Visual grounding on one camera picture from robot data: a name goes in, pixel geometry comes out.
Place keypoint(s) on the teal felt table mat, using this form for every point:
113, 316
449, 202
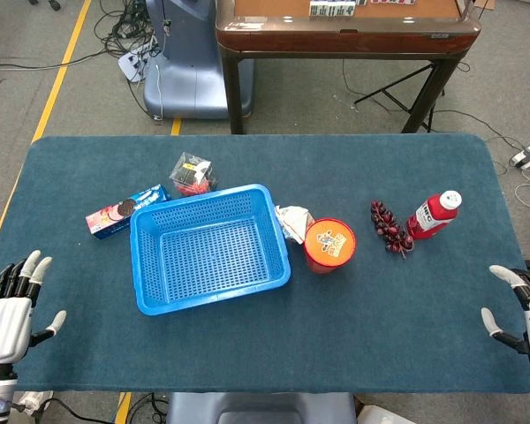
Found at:
335, 331

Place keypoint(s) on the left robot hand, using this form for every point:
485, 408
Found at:
4, 329

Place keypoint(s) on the red bottle with white cap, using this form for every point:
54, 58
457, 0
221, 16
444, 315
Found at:
430, 216

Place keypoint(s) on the blue grey machine base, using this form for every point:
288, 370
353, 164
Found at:
190, 66

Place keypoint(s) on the white snack bag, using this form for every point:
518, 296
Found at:
293, 221

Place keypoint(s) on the orange lidded noodle cup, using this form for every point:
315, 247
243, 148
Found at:
329, 240

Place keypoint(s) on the blue pink cookie box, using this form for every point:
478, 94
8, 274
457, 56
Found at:
115, 214

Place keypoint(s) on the clear box with red contents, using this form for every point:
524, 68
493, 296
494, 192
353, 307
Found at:
190, 174

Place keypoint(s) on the blue grey robot torso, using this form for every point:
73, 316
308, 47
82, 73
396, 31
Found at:
260, 408

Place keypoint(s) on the brown mahjong table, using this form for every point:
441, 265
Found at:
344, 40

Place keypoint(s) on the row of mahjong tiles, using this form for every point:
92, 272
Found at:
331, 9

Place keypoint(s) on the white sneaker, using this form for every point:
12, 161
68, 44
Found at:
37, 399

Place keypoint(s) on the white power strip with plugs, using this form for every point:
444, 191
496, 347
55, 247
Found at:
130, 64

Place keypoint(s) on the blue plastic basket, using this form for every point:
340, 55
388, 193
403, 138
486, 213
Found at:
212, 252

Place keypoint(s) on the dark red grape bunch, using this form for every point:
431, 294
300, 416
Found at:
388, 227

